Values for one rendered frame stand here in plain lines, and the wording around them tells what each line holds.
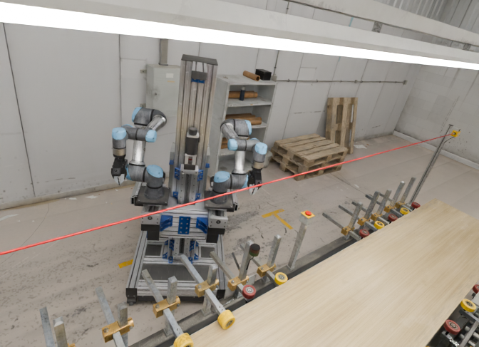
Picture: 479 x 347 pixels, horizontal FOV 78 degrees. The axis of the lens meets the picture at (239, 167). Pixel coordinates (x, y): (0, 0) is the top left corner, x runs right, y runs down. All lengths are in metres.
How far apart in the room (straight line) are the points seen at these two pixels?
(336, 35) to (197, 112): 1.44
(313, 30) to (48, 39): 3.07
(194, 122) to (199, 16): 1.65
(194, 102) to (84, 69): 1.81
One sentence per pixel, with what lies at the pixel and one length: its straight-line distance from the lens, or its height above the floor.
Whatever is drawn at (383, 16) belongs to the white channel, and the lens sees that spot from 1.15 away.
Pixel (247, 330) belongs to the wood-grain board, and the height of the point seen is 0.90.
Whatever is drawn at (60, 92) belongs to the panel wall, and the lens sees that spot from 3.76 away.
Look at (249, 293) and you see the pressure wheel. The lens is 1.93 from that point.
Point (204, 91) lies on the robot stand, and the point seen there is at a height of 1.84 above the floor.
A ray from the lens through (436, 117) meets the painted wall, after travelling 9.22.
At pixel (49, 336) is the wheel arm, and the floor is 0.96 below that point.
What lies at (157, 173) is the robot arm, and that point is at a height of 1.25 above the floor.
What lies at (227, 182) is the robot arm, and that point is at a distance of 2.25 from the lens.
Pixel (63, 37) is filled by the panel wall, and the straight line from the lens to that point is 3.66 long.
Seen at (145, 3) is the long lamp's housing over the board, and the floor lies 2.35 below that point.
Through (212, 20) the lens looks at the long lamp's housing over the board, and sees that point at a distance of 0.65.
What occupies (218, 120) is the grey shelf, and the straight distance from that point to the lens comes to 4.19.
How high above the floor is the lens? 2.37
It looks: 27 degrees down
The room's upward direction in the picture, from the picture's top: 10 degrees clockwise
